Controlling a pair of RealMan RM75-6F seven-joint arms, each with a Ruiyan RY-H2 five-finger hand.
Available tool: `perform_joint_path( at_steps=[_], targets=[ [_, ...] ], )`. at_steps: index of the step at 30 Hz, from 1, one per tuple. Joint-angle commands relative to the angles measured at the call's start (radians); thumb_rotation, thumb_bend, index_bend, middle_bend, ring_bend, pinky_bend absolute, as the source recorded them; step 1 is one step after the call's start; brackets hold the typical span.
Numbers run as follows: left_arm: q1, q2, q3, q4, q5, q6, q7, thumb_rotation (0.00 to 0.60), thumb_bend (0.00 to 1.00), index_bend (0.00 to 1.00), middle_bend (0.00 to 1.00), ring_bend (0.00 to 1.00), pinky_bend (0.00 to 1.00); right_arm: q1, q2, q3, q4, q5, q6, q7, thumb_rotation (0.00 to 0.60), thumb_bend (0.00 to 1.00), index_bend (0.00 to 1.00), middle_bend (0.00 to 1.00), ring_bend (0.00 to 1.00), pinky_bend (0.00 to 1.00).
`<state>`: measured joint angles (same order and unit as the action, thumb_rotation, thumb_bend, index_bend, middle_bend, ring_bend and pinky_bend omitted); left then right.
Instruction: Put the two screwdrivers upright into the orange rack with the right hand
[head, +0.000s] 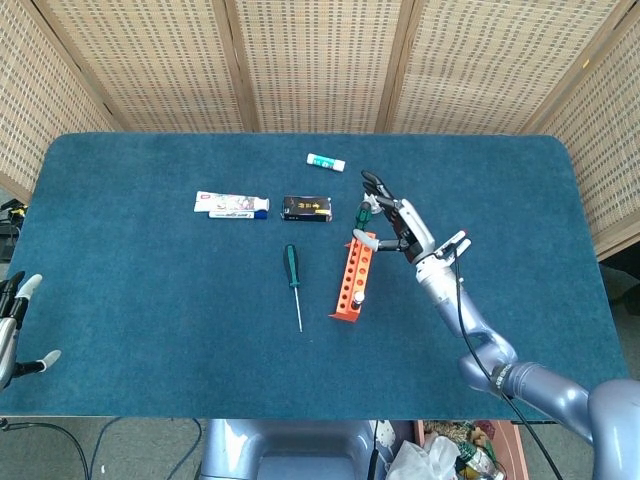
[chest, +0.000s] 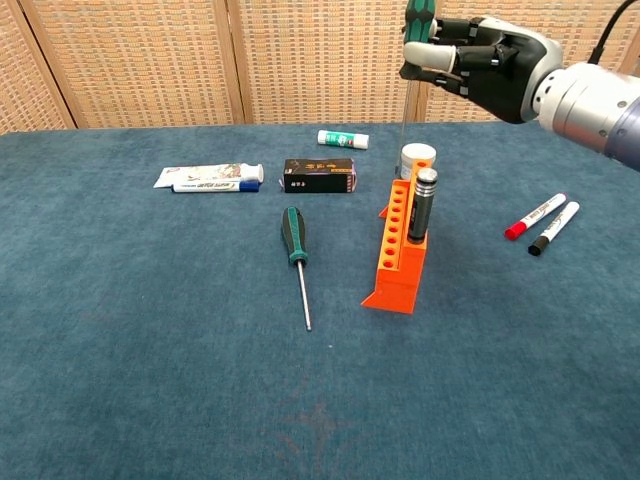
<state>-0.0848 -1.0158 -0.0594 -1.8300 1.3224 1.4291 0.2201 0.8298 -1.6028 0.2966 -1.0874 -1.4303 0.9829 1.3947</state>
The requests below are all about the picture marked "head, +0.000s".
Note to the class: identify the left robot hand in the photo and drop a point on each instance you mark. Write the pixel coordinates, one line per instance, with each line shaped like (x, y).
(6, 340)

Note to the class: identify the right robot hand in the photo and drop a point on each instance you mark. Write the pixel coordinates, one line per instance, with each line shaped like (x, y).
(412, 227)

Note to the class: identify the short green black screwdriver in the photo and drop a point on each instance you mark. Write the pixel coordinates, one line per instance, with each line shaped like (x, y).
(361, 215)

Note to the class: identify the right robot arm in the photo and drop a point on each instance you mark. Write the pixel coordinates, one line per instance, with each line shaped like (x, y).
(465, 315)

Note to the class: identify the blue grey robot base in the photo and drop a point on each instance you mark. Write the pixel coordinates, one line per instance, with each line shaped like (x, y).
(290, 450)

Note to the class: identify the red cap whiteboard marker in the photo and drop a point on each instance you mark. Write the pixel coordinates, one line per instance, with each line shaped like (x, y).
(457, 236)

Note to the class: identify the black cap whiteboard marker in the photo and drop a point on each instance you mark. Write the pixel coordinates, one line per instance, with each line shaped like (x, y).
(462, 246)

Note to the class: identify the orange tube rack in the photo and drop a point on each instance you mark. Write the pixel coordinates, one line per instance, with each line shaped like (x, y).
(350, 285)

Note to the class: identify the black rectangular box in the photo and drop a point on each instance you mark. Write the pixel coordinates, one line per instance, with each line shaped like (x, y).
(306, 208)

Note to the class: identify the white green glue stick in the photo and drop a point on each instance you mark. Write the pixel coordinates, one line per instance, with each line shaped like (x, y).
(325, 161)

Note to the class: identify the long green black screwdriver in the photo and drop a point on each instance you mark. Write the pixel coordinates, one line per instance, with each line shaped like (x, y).
(290, 262)

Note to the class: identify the blue table cloth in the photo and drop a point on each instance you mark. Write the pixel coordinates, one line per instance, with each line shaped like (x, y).
(150, 325)

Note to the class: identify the white toothpaste tube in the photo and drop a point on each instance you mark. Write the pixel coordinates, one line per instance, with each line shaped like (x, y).
(230, 201)

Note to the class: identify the wicker folding screen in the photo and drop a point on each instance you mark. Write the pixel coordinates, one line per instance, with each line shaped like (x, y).
(325, 60)

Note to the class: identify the white plastic bag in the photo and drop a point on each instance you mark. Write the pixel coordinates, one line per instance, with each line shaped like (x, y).
(425, 460)

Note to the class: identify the pink box with clutter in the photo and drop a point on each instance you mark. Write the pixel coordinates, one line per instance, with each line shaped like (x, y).
(510, 450)

